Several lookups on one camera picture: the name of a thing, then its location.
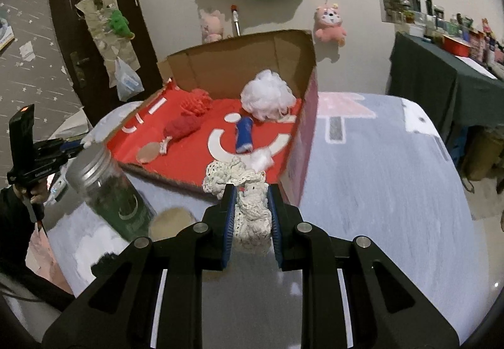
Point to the pink cloth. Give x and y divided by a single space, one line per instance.
47 262

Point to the coral red crochet cloth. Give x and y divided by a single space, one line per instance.
195 103

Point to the white mesh bath pouf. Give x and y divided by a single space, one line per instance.
267 95

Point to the olive bag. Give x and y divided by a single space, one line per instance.
484 156

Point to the clear plastic bag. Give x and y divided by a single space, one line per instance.
128 81

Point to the person's left hand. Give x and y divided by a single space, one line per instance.
35 197

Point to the cream crochet cloth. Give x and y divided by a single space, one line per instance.
252 215

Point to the row of bottles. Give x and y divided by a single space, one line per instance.
472 28

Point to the beige hanging organizer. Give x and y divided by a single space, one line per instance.
106 46

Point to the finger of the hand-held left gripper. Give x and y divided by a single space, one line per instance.
67 154
73 144

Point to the green plush toy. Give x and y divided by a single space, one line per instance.
119 22

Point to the glass jar with metal lid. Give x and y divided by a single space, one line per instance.
114 199

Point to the white cotton wad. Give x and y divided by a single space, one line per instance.
262 158

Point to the white paper sheet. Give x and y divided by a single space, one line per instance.
476 66

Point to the wall poster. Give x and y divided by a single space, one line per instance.
4 32

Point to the red bowl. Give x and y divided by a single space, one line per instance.
456 45

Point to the pale pink plush toy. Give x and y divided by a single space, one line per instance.
212 24

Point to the round beige cosmetic pad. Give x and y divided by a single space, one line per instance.
147 152

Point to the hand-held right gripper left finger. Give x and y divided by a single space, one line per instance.
229 223

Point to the dark green covered table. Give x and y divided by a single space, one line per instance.
425 85

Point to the red cardboard box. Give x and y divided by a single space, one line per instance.
189 152

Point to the dark red crochet cloth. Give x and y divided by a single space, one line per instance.
181 128

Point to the dark brown door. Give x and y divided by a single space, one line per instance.
63 42

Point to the person's left forearm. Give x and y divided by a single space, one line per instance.
15 246

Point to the round beige powder puff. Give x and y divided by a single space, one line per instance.
173 221

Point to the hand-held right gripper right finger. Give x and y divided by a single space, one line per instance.
275 223

